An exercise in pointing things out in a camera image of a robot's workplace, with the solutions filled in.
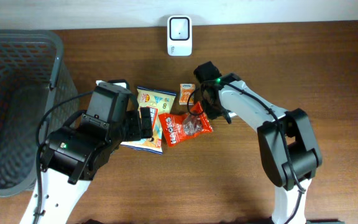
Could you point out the beige wet wipes pack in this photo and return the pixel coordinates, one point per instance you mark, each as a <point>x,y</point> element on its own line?
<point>159,102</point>

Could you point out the orange tissue pack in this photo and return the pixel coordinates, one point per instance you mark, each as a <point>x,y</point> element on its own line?
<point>186,89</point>

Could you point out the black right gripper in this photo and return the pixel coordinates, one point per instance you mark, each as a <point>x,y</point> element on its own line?
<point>213,112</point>

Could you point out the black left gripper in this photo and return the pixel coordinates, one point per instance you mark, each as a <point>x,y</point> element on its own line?
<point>136,132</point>

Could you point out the red Hacks candy bag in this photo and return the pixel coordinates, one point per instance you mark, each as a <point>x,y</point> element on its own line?
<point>179,128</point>

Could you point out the white barcode scanner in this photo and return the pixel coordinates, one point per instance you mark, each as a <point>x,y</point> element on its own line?
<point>179,36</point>

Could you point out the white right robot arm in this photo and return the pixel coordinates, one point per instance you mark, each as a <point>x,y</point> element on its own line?
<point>289,151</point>

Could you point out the grey plastic mesh basket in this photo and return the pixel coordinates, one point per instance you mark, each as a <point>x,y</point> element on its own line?
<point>37,94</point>

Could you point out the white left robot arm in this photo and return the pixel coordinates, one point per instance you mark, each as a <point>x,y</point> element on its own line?
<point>68,159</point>

